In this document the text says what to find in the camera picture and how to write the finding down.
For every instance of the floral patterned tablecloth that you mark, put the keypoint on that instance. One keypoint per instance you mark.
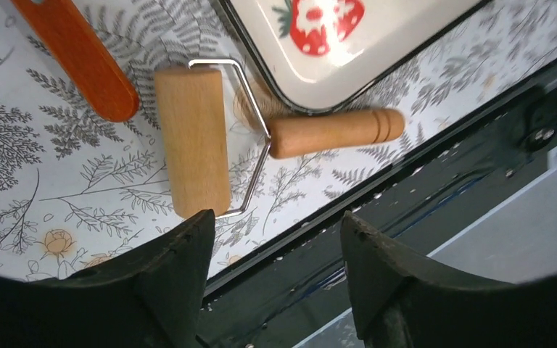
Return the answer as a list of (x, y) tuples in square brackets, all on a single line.
[(76, 190)]

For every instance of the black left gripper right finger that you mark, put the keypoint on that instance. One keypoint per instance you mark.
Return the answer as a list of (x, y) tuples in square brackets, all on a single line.
[(402, 298)]

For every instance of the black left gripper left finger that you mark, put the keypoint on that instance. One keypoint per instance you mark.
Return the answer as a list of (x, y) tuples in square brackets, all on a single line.
[(150, 296)]

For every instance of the square strawberry ceramic plate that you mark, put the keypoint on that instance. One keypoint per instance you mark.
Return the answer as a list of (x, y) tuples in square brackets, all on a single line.
[(317, 56)]

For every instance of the wooden dough roller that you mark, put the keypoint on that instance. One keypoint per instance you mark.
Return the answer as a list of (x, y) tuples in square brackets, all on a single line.
[(192, 120)]

